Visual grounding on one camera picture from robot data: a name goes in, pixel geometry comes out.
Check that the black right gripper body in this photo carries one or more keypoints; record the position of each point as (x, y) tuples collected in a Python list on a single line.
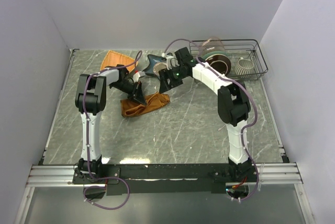
[(177, 73)]

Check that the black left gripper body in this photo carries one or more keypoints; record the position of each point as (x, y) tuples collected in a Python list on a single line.
[(124, 86)]

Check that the orange cloth napkin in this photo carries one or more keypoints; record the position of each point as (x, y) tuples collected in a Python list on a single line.
[(154, 102)]

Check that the stacked ceramic plates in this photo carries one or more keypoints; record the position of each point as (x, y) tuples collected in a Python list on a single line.
[(219, 61)]

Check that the aluminium frame rail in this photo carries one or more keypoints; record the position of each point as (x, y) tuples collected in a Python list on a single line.
[(62, 175)]

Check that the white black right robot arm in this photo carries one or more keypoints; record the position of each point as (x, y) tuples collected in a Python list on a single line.
[(233, 104)]

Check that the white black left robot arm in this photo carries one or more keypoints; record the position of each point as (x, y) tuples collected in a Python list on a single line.
[(90, 100)]

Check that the clear glass jar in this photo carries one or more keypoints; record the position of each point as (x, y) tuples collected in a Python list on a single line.
[(211, 45)]

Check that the orange woven triangular tray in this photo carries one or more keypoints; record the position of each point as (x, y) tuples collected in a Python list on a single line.
[(114, 58)]

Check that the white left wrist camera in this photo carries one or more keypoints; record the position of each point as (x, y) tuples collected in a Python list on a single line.
[(138, 75)]

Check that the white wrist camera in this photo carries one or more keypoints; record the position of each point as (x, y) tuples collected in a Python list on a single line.
[(171, 61), (138, 75)]

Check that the blue star-shaped dish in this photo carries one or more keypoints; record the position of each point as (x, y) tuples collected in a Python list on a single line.
[(156, 63)]

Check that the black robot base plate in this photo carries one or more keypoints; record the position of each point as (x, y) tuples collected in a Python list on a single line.
[(167, 178)]

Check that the black wire dish rack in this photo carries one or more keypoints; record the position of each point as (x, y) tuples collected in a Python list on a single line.
[(240, 48)]

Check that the striped ceramic mug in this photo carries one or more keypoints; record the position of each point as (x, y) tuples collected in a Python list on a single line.
[(244, 67)]

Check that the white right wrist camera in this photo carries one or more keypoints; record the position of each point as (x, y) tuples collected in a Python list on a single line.
[(171, 61)]

